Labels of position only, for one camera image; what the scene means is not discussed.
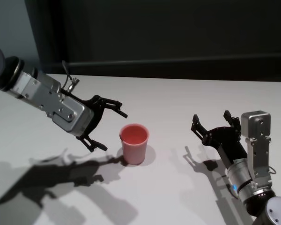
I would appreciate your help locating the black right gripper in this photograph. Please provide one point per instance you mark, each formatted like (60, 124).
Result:
(227, 145)

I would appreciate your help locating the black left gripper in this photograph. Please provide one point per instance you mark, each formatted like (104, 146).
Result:
(96, 112)

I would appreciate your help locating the pink plastic cup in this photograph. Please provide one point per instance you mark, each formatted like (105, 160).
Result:
(134, 152)

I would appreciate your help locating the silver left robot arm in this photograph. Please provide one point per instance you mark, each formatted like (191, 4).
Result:
(0, 61)

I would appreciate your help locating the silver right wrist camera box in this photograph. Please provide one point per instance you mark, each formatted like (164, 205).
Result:
(256, 126)

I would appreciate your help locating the grey frame column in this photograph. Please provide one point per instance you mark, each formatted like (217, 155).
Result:
(37, 35)

